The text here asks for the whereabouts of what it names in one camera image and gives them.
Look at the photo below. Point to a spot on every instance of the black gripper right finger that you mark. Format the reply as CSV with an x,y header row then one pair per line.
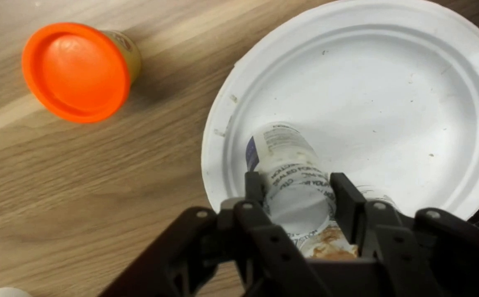
x,y
432,258

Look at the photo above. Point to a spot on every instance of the white pill bottle blue label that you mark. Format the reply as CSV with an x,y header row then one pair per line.
x,y
290,165

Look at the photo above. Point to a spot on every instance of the white paper plate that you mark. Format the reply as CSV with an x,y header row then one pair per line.
x,y
389,83

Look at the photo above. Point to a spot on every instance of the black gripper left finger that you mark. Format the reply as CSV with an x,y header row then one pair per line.
x,y
196,253

